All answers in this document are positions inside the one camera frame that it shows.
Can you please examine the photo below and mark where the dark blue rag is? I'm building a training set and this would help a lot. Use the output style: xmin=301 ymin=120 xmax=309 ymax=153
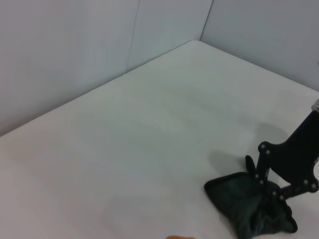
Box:
xmin=204 ymin=171 xmax=299 ymax=239

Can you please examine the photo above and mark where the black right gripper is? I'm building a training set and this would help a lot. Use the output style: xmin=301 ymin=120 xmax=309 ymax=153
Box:
xmin=245 ymin=112 xmax=319 ymax=201

